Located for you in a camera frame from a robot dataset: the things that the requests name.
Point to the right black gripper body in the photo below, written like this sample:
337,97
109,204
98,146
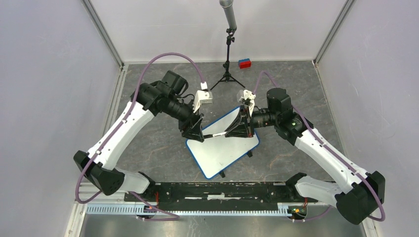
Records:
251,120

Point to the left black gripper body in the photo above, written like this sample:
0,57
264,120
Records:
186,119

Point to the black whiteboard marker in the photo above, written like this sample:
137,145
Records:
207,136

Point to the blue-framed whiteboard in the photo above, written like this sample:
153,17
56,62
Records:
215,154

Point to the silver microphone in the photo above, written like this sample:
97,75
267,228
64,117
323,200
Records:
227,6

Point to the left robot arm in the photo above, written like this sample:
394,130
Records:
162,96

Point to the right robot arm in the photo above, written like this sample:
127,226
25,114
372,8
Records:
356,193

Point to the red and blue eraser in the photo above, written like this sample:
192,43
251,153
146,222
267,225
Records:
244,63

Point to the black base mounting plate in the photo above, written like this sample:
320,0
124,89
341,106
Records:
221,196

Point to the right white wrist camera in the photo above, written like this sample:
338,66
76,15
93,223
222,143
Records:
247,98

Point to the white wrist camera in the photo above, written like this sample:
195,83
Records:
247,98
202,96

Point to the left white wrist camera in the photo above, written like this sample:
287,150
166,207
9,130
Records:
202,96

